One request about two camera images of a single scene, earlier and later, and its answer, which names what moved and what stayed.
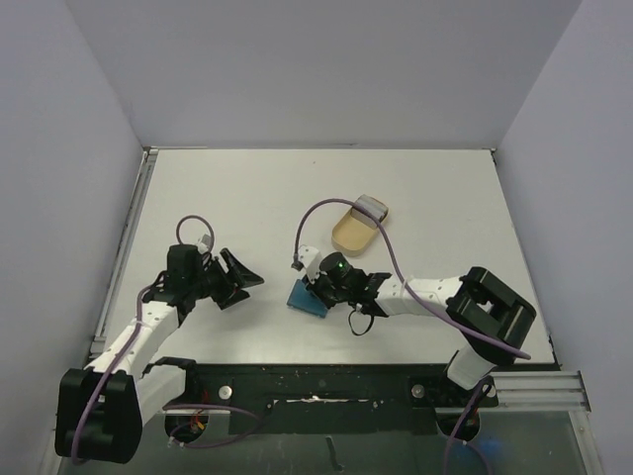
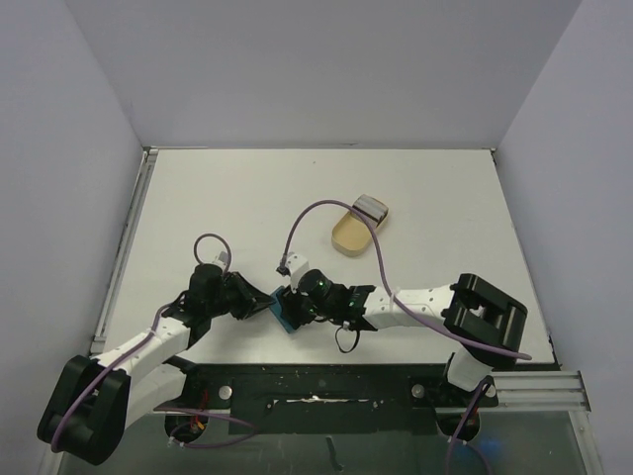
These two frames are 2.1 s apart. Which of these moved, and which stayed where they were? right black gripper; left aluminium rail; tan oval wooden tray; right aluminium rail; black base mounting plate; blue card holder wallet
Moved: right black gripper; blue card holder wallet
Stayed: tan oval wooden tray; black base mounting plate; left aluminium rail; right aluminium rail
